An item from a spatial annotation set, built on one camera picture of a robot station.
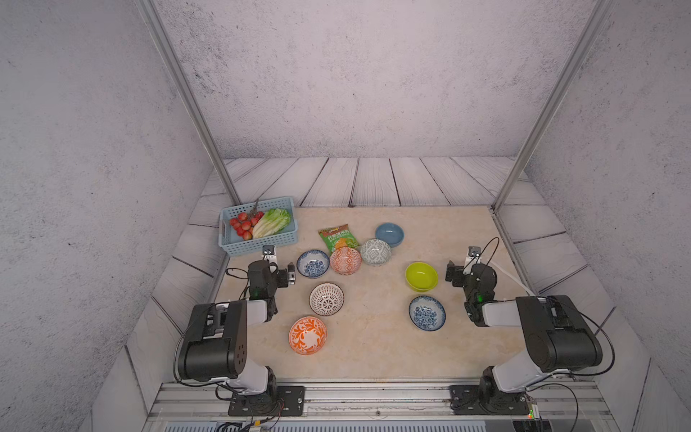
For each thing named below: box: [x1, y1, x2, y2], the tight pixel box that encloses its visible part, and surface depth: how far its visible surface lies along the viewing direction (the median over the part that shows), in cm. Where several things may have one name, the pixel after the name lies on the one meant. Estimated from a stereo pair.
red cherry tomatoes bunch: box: [230, 211, 265, 241], surface depth 112 cm
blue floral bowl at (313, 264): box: [296, 249, 331, 279], surface depth 103 cm
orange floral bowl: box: [287, 315, 329, 356], surface depth 85 cm
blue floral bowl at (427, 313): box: [408, 295, 448, 333], surface depth 90 cm
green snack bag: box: [318, 223, 360, 257], surface depth 109 cm
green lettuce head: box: [251, 207, 291, 240], surface depth 111 cm
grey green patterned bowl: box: [359, 238, 393, 266], surface depth 106 cm
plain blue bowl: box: [375, 222, 405, 248], surface depth 110 cm
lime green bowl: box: [404, 261, 440, 293], surface depth 98 cm
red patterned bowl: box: [329, 246, 363, 276], surface depth 103 cm
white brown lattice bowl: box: [308, 281, 345, 317], surface depth 93 cm
